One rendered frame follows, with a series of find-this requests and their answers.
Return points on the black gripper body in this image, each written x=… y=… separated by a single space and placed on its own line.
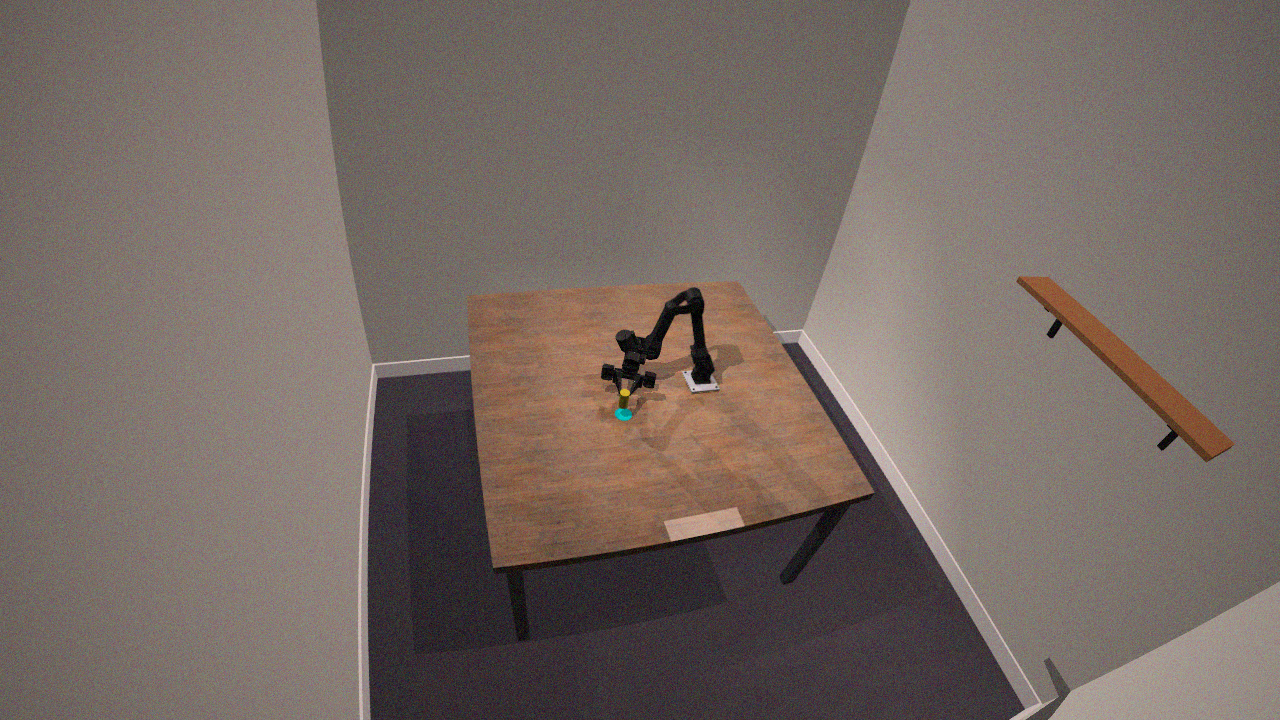
x=628 y=372

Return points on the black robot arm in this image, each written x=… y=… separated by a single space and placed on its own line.
x=638 y=349

